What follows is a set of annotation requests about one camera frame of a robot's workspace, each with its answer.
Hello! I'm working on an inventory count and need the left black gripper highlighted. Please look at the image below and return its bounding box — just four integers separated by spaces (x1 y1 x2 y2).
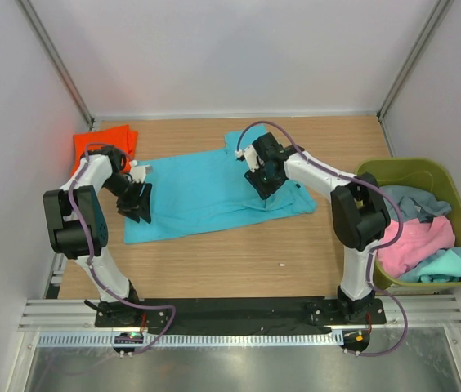
102 174 151 223

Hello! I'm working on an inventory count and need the turquoise blue t shirt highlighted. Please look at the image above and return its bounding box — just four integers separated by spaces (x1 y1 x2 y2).
124 125 317 244

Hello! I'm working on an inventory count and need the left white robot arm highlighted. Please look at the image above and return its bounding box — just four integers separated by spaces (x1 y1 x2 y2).
43 143 152 327

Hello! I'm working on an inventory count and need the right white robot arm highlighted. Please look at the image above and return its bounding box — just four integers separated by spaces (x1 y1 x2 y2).
235 132 391 323

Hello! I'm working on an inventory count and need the folded orange t shirt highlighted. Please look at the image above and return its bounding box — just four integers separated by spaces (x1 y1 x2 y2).
72 124 138 172

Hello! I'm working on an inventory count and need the left controller board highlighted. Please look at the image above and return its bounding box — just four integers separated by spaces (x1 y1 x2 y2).
113 332 145 359

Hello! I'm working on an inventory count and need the controller board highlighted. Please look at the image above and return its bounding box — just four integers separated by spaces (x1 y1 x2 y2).
113 332 145 359
340 330 370 356

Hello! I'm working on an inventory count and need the grey blue t shirt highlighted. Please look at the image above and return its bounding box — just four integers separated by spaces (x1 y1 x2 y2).
382 185 452 223

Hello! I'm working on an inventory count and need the green plastic bin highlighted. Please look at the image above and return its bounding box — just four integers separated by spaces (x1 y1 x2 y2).
356 158 461 295

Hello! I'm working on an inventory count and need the pink t shirt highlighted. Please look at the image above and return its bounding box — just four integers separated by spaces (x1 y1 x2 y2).
378 216 455 278

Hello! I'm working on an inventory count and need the right controller board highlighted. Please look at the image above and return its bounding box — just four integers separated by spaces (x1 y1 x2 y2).
340 330 370 356

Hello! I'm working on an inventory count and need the light teal t shirt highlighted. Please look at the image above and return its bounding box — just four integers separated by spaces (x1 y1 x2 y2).
397 247 461 283

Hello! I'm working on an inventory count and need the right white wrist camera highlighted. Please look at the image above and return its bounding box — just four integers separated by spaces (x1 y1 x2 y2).
235 145 263 172

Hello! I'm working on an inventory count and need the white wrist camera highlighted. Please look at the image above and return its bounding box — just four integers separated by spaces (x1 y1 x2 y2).
128 160 153 184
235 145 263 172

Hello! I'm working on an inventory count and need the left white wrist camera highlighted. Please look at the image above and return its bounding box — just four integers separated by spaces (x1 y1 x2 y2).
128 160 153 184

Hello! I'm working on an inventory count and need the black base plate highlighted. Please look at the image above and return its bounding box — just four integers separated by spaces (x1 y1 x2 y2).
84 296 387 336

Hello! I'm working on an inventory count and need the aluminium frame rail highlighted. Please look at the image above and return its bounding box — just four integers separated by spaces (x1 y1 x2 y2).
18 294 461 332

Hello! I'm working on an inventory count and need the slotted cable duct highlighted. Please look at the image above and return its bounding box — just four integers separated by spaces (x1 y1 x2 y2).
37 331 343 349

